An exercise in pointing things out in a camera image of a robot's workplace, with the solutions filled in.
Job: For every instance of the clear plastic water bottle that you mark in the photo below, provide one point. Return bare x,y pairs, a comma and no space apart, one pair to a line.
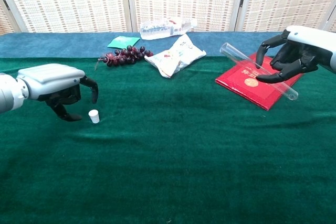
162,28

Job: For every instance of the bunch of dark red grapes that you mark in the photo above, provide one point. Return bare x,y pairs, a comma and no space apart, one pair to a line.
126,56

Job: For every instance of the clear glass tube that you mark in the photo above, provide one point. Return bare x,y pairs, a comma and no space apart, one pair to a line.
241,58

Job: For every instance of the blue table cover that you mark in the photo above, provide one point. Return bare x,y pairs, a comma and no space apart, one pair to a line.
52,45

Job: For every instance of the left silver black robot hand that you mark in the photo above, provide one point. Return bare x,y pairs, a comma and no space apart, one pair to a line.
50,77

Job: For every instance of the white snack bag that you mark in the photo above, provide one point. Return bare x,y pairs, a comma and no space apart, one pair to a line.
176,56

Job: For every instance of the dark green velvet cloth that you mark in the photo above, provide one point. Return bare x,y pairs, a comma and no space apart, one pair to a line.
168,155

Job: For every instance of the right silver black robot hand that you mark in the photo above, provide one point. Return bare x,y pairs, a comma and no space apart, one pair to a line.
309,43

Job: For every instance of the green sachet packet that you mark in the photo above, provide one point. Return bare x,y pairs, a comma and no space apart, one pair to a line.
122,42

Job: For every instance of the red certificate booklet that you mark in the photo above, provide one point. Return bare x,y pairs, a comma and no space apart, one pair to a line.
252,90

